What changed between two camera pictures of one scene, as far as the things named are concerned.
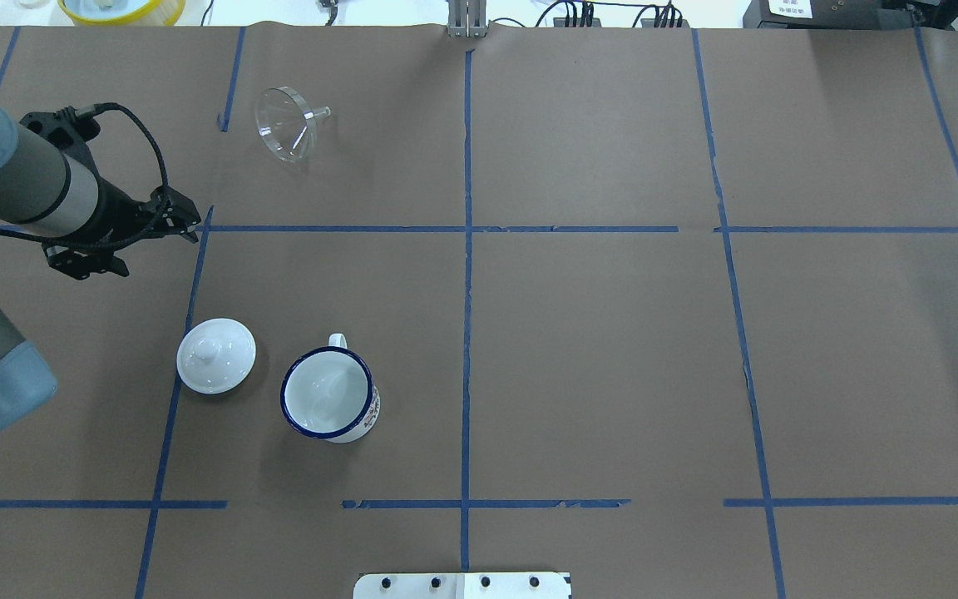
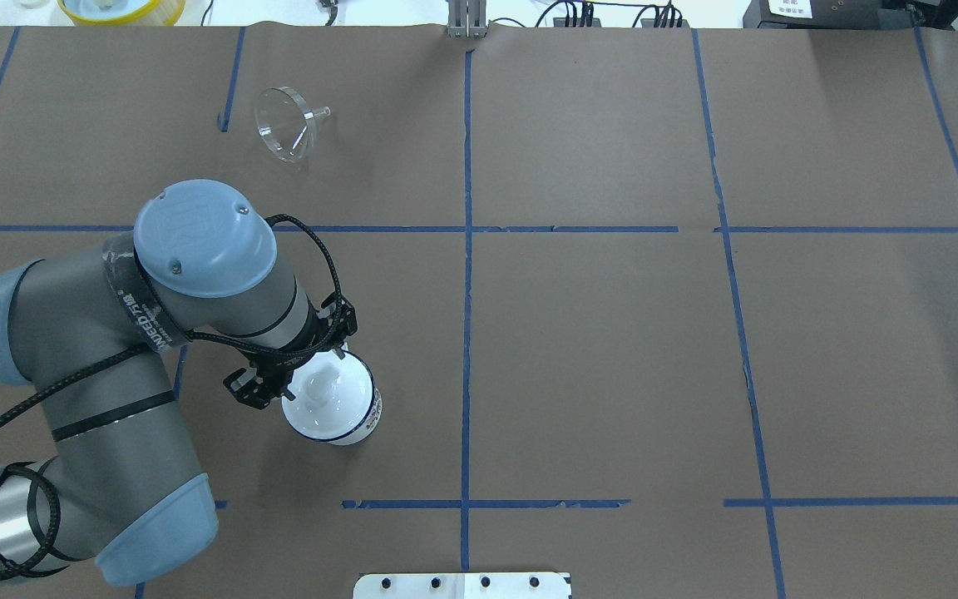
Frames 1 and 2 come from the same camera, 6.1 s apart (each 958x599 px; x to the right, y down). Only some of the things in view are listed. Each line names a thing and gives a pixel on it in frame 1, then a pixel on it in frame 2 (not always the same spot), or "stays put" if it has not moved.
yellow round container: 122,12 stays put
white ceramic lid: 216,356 -> 333,395
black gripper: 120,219 -> 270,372
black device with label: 830,14 stays put
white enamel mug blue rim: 328,393 stays put
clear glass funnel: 286,125 stays put
